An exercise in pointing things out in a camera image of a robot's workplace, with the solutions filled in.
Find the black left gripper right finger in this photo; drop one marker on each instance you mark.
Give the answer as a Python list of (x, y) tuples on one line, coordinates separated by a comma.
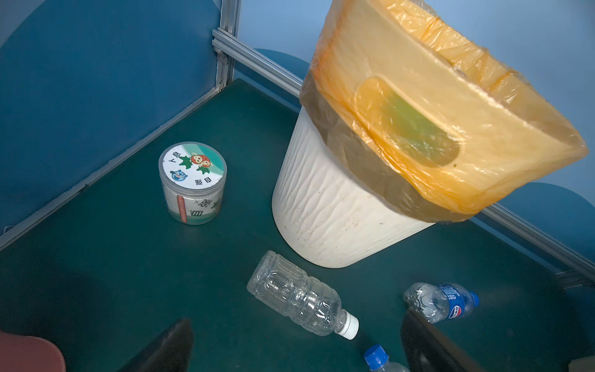
[(428, 349)]

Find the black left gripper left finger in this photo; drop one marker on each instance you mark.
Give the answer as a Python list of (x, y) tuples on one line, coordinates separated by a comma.
[(170, 351)]

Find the pepsi bottle blue cap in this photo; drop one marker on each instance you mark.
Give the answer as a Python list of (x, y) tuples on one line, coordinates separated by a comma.
[(440, 302)]

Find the clear bottle blue label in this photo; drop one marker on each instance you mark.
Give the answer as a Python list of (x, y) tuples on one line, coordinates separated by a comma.
[(378, 360)]

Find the white bin orange liner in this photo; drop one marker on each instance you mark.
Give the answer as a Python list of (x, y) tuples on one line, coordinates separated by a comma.
[(477, 126)]

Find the clear unlabelled bottle white cap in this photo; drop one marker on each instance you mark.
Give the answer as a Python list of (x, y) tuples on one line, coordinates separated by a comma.
[(307, 301)]

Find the pink watering can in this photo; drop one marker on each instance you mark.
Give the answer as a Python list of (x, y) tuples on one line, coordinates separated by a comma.
[(30, 353)]

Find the green white round tin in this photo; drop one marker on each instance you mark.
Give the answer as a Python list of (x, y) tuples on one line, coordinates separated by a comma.
[(193, 177)]

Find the aluminium frame rail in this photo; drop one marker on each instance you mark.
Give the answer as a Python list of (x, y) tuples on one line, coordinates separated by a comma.
[(384, 168)]

